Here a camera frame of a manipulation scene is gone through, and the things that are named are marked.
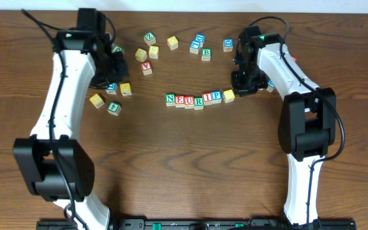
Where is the green N block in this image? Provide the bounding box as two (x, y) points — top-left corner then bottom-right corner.
(165, 93), (176, 107)

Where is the blue S block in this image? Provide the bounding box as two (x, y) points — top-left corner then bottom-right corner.
(266, 79), (276, 93)

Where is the red A block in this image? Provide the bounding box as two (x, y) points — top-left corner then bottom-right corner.
(141, 61), (153, 75)

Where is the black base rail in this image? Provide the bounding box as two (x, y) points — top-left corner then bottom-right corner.
(36, 218), (357, 230)

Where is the yellow O block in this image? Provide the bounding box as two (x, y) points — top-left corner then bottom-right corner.
(167, 36), (179, 50)

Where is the green Z block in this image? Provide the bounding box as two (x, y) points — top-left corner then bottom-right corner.
(143, 31), (157, 46)

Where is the green 4 block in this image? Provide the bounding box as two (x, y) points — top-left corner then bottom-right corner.
(107, 102), (121, 116)

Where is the yellow G block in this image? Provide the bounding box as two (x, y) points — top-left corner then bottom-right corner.
(89, 93), (105, 109)

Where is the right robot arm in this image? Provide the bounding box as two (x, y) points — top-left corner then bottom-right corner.
(231, 26), (336, 228)

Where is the yellow s block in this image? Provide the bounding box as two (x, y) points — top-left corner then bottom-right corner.
(148, 45), (159, 59)
(223, 89), (235, 103)

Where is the red E block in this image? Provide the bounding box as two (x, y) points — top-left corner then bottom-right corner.
(175, 95), (185, 108)

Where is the blue L block upper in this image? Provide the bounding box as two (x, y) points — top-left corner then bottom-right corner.
(190, 40), (201, 54)

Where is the green B block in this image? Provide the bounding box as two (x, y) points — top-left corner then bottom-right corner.
(201, 48), (211, 61)

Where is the yellow C block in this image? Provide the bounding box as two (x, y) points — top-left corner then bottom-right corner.
(135, 49), (148, 63)

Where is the blue D block upper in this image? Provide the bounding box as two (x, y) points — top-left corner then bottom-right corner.
(194, 33), (205, 47)

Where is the red U block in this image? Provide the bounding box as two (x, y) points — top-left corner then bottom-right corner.
(184, 96), (194, 109)

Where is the green R block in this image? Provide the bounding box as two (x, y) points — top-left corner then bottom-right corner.
(194, 97), (204, 110)

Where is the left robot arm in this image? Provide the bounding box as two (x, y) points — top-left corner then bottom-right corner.
(13, 8), (128, 230)

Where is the red I block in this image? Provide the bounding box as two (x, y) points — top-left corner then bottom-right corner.
(202, 92), (213, 106)

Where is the blue d block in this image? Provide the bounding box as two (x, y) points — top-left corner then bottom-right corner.
(194, 33), (205, 47)
(223, 38), (234, 52)

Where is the green J block left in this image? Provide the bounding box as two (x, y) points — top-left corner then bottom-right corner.
(112, 45), (125, 54)

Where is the yellow K block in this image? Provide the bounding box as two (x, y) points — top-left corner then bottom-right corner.
(119, 82), (132, 96)

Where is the blue P block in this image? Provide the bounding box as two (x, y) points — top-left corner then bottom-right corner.
(211, 91), (222, 104)

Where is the blue D block right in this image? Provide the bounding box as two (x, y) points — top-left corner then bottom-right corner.
(223, 38), (234, 52)

